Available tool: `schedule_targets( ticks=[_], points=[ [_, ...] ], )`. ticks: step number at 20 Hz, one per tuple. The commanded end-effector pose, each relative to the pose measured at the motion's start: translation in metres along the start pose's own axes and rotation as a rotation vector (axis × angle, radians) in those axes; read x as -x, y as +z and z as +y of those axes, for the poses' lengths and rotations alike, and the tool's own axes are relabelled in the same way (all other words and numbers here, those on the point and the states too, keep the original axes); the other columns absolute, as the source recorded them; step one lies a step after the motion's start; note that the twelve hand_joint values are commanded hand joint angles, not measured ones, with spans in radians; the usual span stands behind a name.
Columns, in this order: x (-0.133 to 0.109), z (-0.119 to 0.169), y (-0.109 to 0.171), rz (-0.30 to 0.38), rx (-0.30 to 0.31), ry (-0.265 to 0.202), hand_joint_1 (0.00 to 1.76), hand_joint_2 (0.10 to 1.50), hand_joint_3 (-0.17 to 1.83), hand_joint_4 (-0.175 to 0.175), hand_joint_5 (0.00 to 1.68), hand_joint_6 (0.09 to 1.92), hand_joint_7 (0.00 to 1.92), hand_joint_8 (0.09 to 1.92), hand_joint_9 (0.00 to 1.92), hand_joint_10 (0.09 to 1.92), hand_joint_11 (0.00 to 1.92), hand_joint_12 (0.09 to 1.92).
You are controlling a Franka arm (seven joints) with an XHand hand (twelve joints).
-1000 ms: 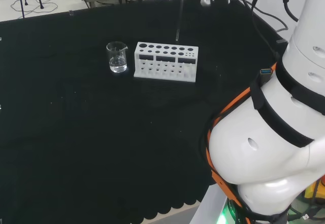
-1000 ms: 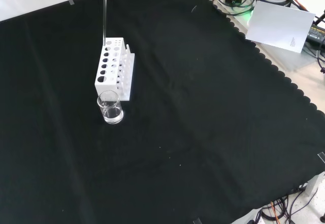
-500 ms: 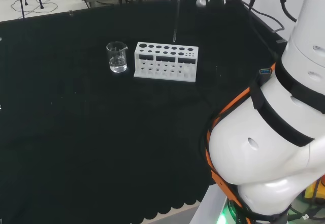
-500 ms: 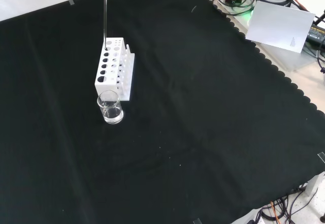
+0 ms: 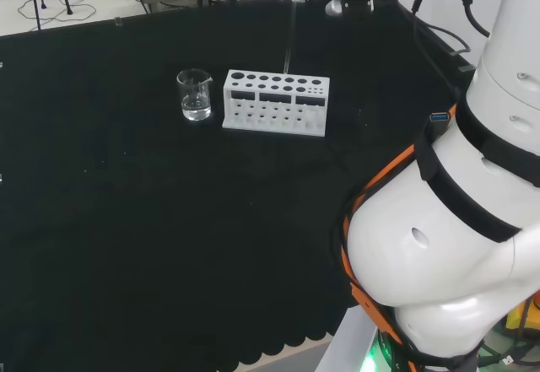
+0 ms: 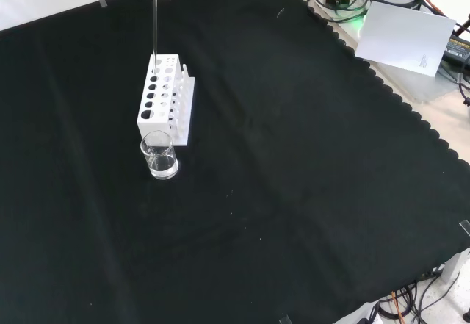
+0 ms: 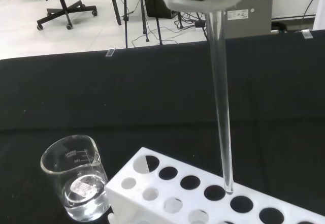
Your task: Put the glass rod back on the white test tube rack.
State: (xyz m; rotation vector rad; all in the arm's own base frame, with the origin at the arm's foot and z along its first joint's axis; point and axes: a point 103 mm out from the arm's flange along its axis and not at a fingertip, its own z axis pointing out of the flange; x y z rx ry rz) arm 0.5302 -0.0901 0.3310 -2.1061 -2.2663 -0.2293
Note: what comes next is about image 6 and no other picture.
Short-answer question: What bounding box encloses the black power supply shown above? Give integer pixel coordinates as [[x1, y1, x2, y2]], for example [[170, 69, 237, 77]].
[[440, 32, 470, 68]]

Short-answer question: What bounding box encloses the clear glass rod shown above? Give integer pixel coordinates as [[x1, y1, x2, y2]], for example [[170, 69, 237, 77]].
[[151, 0, 160, 76]]

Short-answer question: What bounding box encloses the clear glass beaker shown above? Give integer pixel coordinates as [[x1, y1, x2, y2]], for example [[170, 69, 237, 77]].
[[140, 129, 180, 181]]

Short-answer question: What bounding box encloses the black bench cloth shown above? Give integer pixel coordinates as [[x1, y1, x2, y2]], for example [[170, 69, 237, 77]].
[[0, 0, 470, 324]]

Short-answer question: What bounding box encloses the white test tube rack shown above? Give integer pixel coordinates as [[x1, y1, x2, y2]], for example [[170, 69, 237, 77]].
[[136, 54, 196, 145]]

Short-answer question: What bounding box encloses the pale board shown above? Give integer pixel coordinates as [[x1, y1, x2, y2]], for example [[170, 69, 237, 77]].
[[355, 1, 458, 79]]

